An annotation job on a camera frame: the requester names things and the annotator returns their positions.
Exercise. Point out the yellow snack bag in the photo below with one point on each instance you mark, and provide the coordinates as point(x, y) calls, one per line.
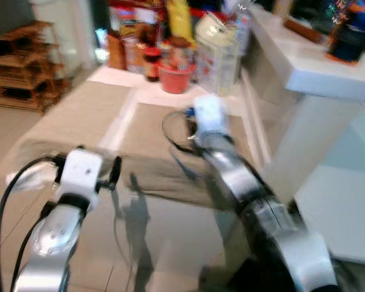
point(180, 21)

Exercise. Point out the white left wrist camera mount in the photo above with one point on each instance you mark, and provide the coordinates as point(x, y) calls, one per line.
point(79, 176)

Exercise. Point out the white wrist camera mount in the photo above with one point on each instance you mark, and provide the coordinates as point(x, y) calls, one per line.
point(210, 115)
point(79, 176)

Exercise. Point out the clear plastic container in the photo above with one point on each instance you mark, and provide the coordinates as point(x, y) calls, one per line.
point(218, 58)

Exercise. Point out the red plastic bucket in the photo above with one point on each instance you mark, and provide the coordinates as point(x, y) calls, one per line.
point(175, 79)

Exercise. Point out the dark bottle with red cap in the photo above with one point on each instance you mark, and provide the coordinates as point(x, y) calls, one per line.
point(152, 66)

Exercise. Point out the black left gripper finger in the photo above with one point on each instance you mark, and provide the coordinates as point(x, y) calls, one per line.
point(116, 170)

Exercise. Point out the wooden slatted shelf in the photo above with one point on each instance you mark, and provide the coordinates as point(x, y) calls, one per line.
point(24, 67)

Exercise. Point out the white counter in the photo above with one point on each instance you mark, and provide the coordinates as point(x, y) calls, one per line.
point(328, 146)

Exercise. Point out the orange printed snack box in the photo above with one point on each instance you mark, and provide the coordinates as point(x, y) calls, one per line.
point(131, 36)

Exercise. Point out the black and orange appliance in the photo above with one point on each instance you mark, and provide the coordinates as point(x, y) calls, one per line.
point(351, 33)

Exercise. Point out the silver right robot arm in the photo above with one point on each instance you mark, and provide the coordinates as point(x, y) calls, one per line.
point(261, 219)

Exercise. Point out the beige cloth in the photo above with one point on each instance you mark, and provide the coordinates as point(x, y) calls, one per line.
point(67, 118)

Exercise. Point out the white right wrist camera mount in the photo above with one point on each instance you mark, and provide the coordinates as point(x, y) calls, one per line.
point(210, 115)

